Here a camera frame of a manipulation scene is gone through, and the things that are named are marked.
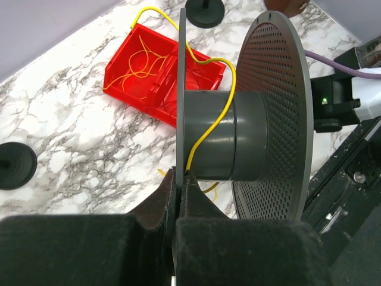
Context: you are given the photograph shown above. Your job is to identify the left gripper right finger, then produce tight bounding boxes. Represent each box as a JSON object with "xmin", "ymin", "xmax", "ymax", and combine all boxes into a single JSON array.
[{"xmin": 175, "ymin": 173, "xmax": 330, "ymax": 285}]

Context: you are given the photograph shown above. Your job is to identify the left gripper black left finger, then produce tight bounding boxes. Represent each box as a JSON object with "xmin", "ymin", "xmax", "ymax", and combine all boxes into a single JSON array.
[{"xmin": 1, "ymin": 169, "xmax": 176, "ymax": 285}]

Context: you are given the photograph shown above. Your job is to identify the yellow cable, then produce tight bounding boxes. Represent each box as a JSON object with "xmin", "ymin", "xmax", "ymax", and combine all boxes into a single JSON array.
[{"xmin": 130, "ymin": 7, "xmax": 238, "ymax": 201}]

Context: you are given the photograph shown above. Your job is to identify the grey cable spool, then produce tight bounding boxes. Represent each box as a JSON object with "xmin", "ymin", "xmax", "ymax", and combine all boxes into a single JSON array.
[{"xmin": 176, "ymin": 9, "xmax": 314, "ymax": 220}]

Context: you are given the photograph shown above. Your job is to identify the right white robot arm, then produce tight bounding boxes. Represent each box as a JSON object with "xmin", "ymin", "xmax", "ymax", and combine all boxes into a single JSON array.
[{"xmin": 311, "ymin": 68, "xmax": 380, "ymax": 133}]

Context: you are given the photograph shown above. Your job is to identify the beige microphone on stand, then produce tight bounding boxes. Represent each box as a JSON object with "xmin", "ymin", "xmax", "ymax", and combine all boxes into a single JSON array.
[{"xmin": 1, "ymin": 142, "xmax": 38, "ymax": 191}]

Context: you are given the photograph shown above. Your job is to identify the red plastic bin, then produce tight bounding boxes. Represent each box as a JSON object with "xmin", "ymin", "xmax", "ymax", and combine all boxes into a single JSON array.
[{"xmin": 102, "ymin": 24, "xmax": 227, "ymax": 129}]

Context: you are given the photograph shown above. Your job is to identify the black metronome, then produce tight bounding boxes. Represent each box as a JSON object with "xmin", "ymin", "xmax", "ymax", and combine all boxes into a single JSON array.
[{"xmin": 334, "ymin": 35, "xmax": 380, "ymax": 70}]

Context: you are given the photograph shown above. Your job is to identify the silver microphone on stand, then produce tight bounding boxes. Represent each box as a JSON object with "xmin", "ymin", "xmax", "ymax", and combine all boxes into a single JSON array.
[{"xmin": 185, "ymin": 0, "xmax": 225, "ymax": 29}]

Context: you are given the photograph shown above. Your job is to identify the brown wooden metronome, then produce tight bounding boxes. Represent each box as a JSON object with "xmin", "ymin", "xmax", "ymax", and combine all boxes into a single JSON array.
[{"xmin": 264, "ymin": 0, "xmax": 310, "ymax": 18}]

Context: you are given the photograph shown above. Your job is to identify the yellow wires in bin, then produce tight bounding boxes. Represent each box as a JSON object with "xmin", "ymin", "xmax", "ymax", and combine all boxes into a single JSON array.
[{"xmin": 104, "ymin": 35, "xmax": 167, "ymax": 101}]

